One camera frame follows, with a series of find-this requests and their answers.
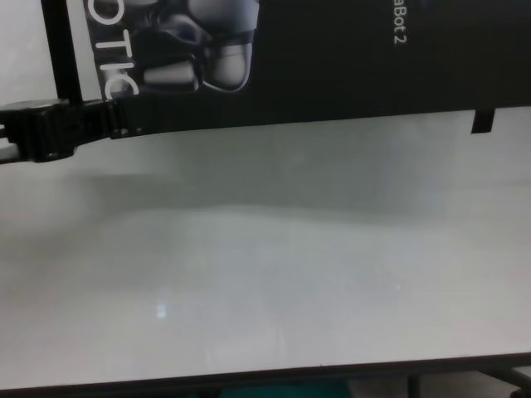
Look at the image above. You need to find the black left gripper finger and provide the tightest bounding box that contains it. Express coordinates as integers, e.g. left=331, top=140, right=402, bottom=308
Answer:
left=86, top=93, right=157, bottom=140

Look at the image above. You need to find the black tape rectangle frame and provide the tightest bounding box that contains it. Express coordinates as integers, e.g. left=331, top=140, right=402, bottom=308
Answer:
left=41, top=0, right=497, bottom=135

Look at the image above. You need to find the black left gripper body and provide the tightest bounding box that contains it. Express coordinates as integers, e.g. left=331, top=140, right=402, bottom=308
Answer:
left=0, top=98, right=112, bottom=164

